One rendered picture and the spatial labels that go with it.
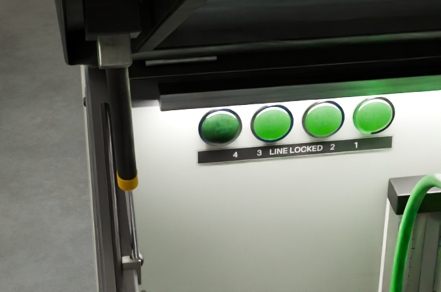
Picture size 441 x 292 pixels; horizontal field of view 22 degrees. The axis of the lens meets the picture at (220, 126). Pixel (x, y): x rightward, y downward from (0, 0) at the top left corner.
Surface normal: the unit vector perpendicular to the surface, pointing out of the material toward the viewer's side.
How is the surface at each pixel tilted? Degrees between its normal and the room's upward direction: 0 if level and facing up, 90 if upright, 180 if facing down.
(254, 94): 90
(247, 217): 90
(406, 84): 90
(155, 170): 90
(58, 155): 0
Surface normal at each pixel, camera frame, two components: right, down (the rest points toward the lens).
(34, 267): 0.00, -0.86
